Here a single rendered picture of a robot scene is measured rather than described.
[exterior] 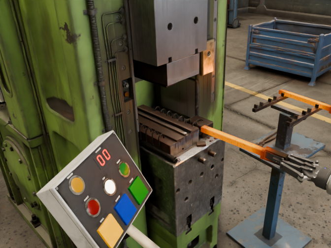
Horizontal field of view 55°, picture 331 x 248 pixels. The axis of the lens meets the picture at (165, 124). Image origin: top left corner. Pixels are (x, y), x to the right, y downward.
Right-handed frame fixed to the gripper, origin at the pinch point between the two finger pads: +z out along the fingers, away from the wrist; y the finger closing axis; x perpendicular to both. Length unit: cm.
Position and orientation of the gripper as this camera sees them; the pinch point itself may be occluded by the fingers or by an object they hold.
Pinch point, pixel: (275, 156)
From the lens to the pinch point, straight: 127.2
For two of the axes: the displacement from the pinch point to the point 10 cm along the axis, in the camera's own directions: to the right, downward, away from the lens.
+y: 7.2, -3.5, 6.0
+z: -6.9, -3.3, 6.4
